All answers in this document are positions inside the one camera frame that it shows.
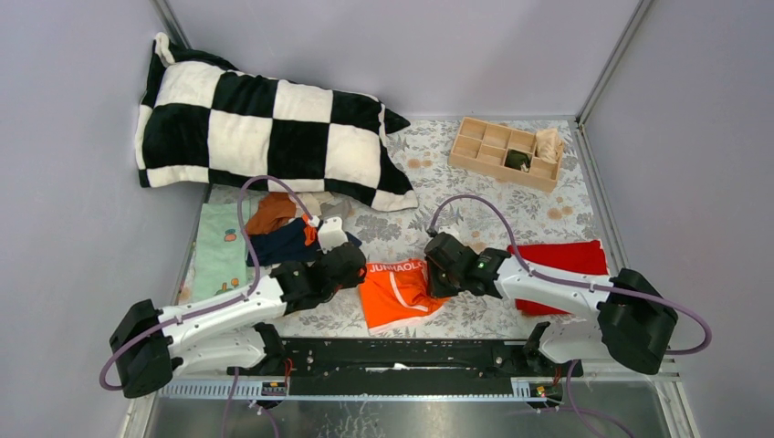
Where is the orange underwear white trim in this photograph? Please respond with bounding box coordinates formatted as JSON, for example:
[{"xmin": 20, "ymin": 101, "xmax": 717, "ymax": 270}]
[{"xmin": 358, "ymin": 258, "xmax": 447, "ymax": 335}]

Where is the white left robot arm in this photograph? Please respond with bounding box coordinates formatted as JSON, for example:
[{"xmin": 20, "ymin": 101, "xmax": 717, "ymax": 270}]
[{"xmin": 99, "ymin": 243, "xmax": 367, "ymax": 399}]

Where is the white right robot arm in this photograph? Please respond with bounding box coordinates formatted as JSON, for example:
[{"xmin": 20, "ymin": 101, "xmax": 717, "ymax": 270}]
[{"xmin": 424, "ymin": 233, "xmax": 677, "ymax": 376}]

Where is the navy underwear orange trim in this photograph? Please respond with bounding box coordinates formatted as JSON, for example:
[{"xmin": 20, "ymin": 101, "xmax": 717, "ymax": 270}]
[{"xmin": 246, "ymin": 216, "xmax": 361, "ymax": 267}]

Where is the grey garment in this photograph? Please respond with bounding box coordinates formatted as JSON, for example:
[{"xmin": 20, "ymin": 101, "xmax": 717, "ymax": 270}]
[{"xmin": 320, "ymin": 199, "xmax": 352, "ymax": 222}]

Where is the cream beige garment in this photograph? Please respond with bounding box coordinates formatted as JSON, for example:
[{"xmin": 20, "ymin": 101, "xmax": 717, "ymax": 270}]
[{"xmin": 294, "ymin": 192, "xmax": 335, "ymax": 217}]

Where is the rust brown garment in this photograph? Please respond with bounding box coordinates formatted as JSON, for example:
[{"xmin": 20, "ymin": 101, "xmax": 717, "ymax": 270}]
[{"xmin": 246, "ymin": 193, "xmax": 297, "ymax": 235}]

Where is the mint green printed cloth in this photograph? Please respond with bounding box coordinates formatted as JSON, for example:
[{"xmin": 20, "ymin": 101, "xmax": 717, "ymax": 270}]
[{"xmin": 189, "ymin": 203, "xmax": 247, "ymax": 302}]

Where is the floral bed sheet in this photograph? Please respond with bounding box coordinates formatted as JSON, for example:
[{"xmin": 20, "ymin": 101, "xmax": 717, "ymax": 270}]
[{"xmin": 271, "ymin": 120, "xmax": 602, "ymax": 339}]

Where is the wooden compartment organizer box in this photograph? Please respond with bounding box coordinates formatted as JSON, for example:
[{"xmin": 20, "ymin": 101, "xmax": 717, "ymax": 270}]
[{"xmin": 448, "ymin": 118, "xmax": 566, "ymax": 193}]

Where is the rolled dark green garment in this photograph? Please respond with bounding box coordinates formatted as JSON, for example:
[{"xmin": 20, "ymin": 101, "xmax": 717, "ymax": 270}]
[{"xmin": 504, "ymin": 149, "xmax": 533, "ymax": 172}]

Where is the red folded cloth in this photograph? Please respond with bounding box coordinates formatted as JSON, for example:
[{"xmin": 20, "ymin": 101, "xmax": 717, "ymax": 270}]
[{"xmin": 515, "ymin": 240, "xmax": 610, "ymax": 317}]

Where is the rolled beige garment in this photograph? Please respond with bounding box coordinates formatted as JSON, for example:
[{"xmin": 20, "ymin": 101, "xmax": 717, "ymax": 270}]
[{"xmin": 535, "ymin": 128, "xmax": 564, "ymax": 164}]

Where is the black white checkered pillow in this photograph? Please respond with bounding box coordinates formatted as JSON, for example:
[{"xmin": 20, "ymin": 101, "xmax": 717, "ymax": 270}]
[{"xmin": 134, "ymin": 33, "xmax": 418, "ymax": 212}]

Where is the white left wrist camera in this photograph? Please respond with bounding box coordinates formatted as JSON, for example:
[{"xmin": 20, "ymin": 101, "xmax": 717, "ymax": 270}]
[{"xmin": 317, "ymin": 216, "xmax": 349, "ymax": 254}]

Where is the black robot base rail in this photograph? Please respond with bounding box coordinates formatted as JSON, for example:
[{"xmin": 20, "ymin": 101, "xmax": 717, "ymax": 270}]
[{"xmin": 239, "ymin": 338, "xmax": 582, "ymax": 389}]

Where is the perforated metal cable tray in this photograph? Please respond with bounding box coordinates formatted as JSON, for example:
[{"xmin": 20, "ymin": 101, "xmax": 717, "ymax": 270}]
[{"xmin": 158, "ymin": 379, "xmax": 565, "ymax": 402}]

